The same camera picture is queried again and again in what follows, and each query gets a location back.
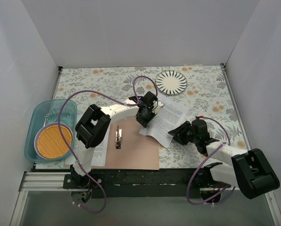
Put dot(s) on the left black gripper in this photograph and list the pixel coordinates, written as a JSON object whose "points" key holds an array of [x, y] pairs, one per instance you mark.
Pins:
{"points": [[143, 117]]}

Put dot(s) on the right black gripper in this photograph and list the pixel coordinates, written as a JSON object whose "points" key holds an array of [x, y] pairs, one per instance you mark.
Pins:
{"points": [[182, 133]]}

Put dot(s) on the printed paper sheet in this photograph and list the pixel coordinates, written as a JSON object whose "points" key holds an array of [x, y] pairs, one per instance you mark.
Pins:
{"points": [[100, 152], [169, 117]]}

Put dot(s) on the pink file folder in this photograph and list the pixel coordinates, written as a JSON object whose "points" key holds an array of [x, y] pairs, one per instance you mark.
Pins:
{"points": [[137, 152]]}

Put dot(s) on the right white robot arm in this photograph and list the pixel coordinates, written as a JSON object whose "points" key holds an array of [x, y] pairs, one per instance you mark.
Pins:
{"points": [[248, 170]]}

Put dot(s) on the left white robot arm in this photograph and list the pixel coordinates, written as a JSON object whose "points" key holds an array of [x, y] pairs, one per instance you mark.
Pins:
{"points": [[94, 123]]}

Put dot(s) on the metal folder clip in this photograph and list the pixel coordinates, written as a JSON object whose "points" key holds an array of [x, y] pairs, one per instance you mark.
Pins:
{"points": [[119, 137]]}

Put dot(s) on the floral tablecloth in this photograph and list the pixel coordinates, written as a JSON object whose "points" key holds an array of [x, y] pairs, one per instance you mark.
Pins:
{"points": [[206, 94]]}

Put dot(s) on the white plate blue stripes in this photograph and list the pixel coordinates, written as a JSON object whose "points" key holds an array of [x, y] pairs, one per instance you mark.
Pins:
{"points": [[171, 82]]}

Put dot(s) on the orange woven coaster dish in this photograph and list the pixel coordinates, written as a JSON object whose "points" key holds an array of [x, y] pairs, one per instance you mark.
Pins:
{"points": [[49, 144]]}

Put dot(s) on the teal plastic tray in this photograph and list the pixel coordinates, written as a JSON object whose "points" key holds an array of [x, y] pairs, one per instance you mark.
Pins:
{"points": [[44, 114]]}

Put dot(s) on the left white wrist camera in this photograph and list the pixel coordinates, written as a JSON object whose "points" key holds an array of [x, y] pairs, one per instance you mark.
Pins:
{"points": [[159, 105]]}

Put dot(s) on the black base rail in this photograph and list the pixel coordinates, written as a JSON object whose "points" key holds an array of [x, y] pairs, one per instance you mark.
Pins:
{"points": [[131, 183]]}

